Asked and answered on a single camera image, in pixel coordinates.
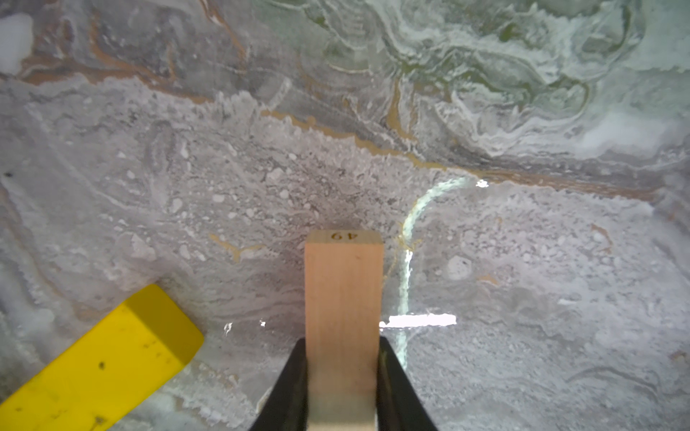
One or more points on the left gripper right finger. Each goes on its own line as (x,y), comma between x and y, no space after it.
(398,406)

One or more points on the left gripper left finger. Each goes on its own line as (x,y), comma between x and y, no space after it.
(286,407)

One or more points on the natural block cluster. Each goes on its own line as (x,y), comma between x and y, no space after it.
(343,301)

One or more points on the yellow block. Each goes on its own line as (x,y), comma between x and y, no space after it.
(133,351)

